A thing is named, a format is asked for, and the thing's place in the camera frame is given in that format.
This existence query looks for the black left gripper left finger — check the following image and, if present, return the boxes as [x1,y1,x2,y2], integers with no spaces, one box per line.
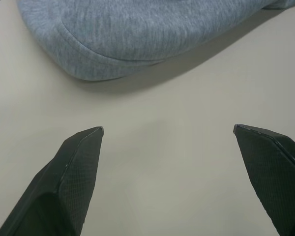
[0,126,105,236]

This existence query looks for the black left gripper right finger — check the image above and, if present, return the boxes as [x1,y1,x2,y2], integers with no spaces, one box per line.
[233,124,295,236]

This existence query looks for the grey zip-up sweatshirt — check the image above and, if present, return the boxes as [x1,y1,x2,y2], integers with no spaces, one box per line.
[15,0,295,82]

